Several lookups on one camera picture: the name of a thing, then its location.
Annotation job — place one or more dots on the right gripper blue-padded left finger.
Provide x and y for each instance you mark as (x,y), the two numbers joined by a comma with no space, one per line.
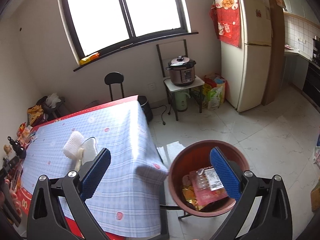
(96,172)

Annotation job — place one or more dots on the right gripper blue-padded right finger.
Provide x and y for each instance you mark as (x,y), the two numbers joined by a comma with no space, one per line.
(273,219)

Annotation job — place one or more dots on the white foam fruit net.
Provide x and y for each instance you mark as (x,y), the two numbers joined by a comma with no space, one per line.
(73,147)

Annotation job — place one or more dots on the clear plastic clamshell container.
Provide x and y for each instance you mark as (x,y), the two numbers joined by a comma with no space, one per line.
(207,186)

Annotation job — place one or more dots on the gold foil wrapper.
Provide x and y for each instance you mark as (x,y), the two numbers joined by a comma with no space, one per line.
(190,198)

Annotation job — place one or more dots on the brown plastic trash bin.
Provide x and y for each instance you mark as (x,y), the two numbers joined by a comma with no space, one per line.
(195,157)

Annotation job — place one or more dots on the black kitchen oven unit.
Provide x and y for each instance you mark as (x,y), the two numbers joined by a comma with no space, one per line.
(311,86)

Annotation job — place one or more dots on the cardboard box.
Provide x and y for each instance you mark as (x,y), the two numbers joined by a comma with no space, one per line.
(315,197)

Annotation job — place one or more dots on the blue plaid tablecloth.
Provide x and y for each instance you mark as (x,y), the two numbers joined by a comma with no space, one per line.
(120,192)

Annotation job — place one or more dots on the black stool with bags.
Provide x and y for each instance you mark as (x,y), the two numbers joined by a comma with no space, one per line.
(46,109)

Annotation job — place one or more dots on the black air fryer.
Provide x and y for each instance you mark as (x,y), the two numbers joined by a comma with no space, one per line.
(144,103)

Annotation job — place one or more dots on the colourful shopping bags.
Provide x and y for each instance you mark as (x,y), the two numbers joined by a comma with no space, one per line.
(212,92)

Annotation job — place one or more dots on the cream two-door refrigerator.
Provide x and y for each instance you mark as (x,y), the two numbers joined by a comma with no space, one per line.
(246,67)

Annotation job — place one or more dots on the green electric kettle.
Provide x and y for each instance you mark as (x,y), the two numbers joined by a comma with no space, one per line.
(181,100)

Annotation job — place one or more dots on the orange item on windowsill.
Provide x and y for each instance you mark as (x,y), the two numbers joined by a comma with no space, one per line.
(89,58)

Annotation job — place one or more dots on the small white-top side table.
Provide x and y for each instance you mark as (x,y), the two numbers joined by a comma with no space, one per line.
(166,52)

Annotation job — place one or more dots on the pink electric pressure cooker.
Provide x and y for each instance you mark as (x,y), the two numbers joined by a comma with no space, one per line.
(182,71)

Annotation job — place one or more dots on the black-framed window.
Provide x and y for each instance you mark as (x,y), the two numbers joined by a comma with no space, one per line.
(112,26)

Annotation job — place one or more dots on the red fabric fridge cover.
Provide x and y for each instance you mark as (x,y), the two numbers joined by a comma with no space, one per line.
(225,15)

